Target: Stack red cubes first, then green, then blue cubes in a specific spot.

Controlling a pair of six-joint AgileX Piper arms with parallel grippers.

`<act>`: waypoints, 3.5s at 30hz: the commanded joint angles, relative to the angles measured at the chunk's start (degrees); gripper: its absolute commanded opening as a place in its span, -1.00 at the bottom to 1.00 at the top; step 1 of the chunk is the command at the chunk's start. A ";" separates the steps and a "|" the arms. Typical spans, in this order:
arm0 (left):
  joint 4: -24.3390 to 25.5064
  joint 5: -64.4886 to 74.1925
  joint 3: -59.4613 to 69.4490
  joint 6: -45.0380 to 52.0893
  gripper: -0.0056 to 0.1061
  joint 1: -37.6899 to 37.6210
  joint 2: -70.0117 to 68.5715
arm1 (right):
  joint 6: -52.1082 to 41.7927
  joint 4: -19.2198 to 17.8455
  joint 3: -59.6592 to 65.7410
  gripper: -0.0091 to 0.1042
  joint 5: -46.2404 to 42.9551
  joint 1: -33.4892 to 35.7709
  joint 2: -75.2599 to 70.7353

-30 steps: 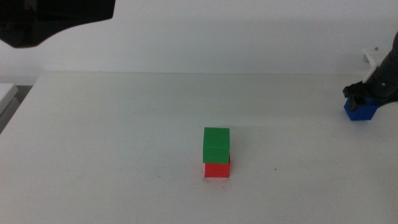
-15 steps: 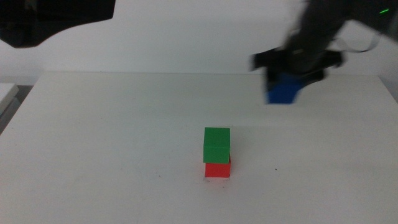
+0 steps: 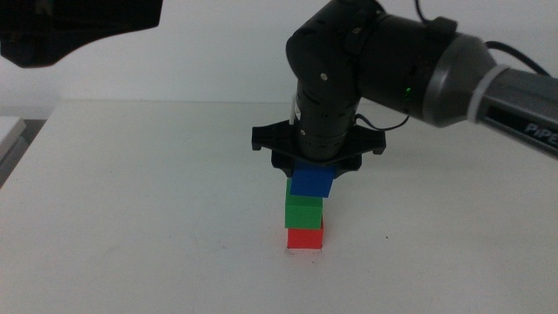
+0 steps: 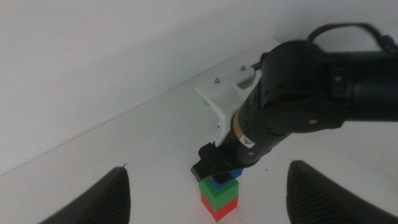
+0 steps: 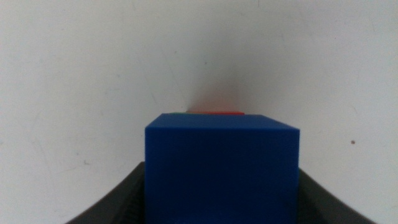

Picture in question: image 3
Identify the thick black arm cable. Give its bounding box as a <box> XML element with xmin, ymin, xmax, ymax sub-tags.
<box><xmin>412</xmin><ymin>0</ymin><xmax>551</xmax><ymax>78</ymax></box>

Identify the red cube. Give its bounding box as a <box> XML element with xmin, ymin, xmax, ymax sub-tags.
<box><xmin>286</xmin><ymin>220</ymin><xmax>325</xmax><ymax>250</ymax></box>

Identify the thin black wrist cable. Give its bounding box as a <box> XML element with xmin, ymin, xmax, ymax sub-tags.
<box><xmin>354</xmin><ymin>113</ymin><xmax>412</xmax><ymax>133</ymax></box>

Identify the blue cube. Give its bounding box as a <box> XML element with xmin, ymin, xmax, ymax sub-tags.
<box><xmin>289</xmin><ymin>161</ymin><xmax>337</xmax><ymax>199</ymax></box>

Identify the green cube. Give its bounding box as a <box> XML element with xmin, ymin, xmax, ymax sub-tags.
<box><xmin>283</xmin><ymin>177</ymin><xmax>325</xmax><ymax>231</ymax></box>

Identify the white side furniture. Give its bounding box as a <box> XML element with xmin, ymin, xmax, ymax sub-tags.
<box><xmin>0</xmin><ymin>116</ymin><xmax>31</xmax><ymax>189</ymax></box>

